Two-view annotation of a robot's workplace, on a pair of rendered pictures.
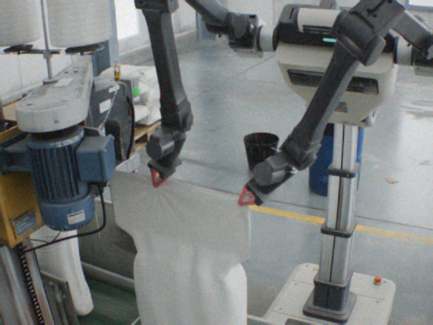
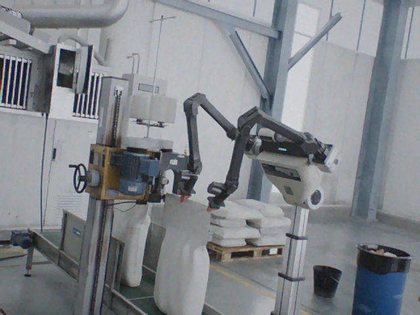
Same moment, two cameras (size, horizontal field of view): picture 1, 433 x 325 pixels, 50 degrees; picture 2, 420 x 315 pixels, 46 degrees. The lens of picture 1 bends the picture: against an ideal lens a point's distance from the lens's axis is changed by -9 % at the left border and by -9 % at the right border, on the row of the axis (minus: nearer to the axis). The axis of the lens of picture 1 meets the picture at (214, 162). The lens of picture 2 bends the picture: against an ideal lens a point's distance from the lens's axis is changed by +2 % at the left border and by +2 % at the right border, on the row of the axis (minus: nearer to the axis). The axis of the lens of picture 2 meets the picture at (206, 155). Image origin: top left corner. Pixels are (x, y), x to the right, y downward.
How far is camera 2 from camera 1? 1.75 m
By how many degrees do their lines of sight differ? 31
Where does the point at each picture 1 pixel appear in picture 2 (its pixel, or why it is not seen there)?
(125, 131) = not seen: hidden behind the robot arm
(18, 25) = (140, 110)
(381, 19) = (249, 118)
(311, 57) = (272, 157)
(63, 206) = (128, 181)
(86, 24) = (161, 112)
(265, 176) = (210, 188)
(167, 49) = (192, 132)
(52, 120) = (134, 142)
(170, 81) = (191, 147)
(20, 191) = (115, 177)
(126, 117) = not seen: hidden behind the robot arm
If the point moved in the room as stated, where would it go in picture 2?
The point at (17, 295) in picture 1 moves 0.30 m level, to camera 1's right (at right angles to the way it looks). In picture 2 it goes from (94, 228) to (136, 239)
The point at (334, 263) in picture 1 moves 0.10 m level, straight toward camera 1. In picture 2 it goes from (282, 300) to (273, 303)
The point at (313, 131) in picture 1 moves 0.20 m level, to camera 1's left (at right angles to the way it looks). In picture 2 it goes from (231, 171) to (197, 165)
